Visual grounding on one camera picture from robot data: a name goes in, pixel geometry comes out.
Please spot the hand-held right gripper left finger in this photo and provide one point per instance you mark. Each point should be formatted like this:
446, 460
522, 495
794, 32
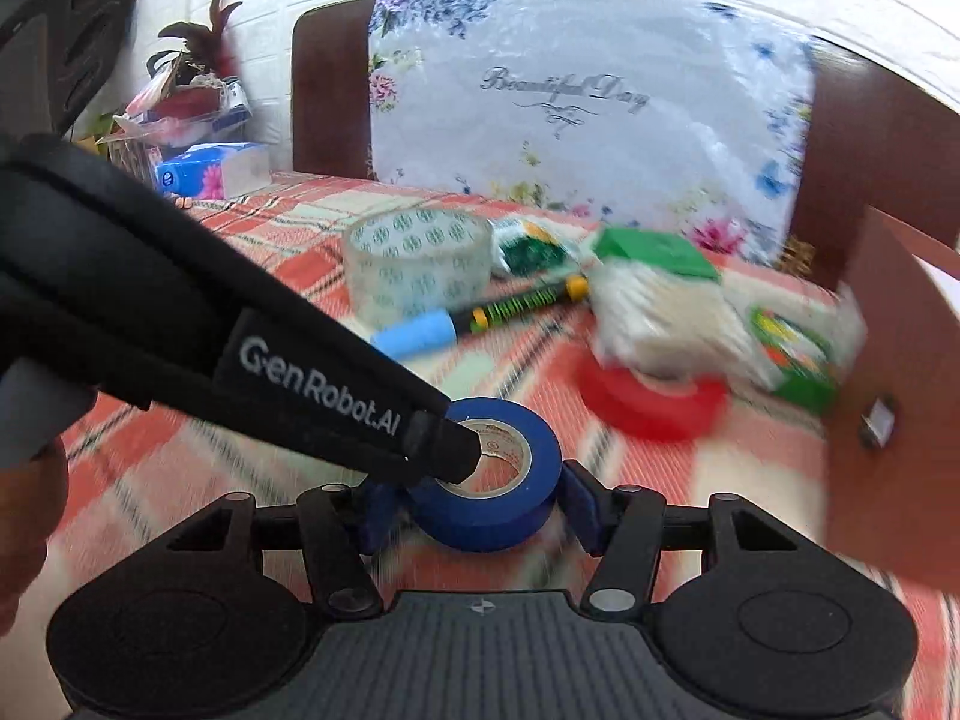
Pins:
379, 517

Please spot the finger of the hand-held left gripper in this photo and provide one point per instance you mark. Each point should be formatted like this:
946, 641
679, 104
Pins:
446, 454

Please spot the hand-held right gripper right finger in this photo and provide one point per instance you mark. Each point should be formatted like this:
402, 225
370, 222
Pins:
589, 510

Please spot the blue tape roll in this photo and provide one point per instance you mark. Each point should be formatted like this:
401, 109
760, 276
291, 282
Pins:
487, 517

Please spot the brown cardboard box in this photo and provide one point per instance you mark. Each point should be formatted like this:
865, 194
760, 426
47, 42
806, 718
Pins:
900, 480

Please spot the person's left hand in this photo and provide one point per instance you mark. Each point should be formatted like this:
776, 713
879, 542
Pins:
26, 525

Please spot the red tape roll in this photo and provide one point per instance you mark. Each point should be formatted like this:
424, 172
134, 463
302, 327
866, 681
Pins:
637, 416

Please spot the blue tissue pack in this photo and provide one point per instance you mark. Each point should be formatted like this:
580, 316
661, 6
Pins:
202, 169

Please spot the black yellow marker blue cap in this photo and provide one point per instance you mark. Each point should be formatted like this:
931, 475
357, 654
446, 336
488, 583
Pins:
510, 307

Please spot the clear tape roll green print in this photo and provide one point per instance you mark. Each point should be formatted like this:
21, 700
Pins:
390, 277

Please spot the white plastic bag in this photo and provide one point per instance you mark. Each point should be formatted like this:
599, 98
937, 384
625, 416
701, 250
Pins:
667, 330

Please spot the green white foil packet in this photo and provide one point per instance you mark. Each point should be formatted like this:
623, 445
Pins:
525, 251

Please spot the green tin colourful lid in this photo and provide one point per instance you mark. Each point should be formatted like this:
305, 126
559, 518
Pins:
802, 382

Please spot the dark red leafed plant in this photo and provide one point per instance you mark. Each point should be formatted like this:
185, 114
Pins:
217, 37

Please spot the wooden chair with floral cover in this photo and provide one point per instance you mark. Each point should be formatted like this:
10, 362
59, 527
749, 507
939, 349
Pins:
330, 90

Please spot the floral clear plastic bag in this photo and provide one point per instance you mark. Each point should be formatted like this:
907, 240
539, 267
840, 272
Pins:
585, 150

